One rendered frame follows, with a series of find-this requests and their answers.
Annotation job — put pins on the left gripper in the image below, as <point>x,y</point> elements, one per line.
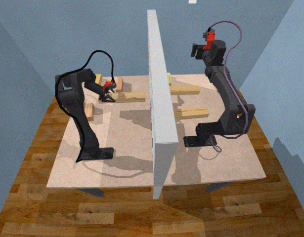
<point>102,90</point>

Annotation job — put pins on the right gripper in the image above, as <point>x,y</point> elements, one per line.
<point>203,50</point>

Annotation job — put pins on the grey panel wall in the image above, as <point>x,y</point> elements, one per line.
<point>163,126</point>

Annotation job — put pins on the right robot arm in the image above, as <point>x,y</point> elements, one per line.
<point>228,123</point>

